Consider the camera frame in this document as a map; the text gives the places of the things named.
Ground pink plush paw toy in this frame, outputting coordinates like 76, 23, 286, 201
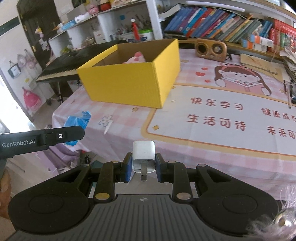
124, 51, 146, 64

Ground white charger plug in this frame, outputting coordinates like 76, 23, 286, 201
132, 141, 156, 182

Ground white bookshelf unit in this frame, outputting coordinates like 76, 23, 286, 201
48, 1, 295, 57

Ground person's left hand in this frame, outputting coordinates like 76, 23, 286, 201
0, 169, 11, 219

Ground blue wrapper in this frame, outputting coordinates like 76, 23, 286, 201
63, 111, 91, 146

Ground orange white medicine box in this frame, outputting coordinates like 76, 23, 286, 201
248, 35, 274, 48

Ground flat cardboard sheets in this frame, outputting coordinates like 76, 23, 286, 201
240, 54, 290, 83

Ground pink checkered table mat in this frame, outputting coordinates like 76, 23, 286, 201
53, 49, 295, 198

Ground black electronic keyboard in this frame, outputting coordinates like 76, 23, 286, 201
36, 40, 126, 83

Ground row of leaning books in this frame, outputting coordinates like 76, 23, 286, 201
163, 5, 274, 43

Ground brown retro radio speaker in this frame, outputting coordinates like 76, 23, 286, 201
195, 38, 227, 62

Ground yellow cardboard box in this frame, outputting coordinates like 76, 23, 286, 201
77, 39, 181, 108

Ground red pen bottle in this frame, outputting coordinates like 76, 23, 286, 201
130, 19, 140, 42

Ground white green lidded jar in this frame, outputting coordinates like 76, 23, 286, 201
139, 29, 154, 42

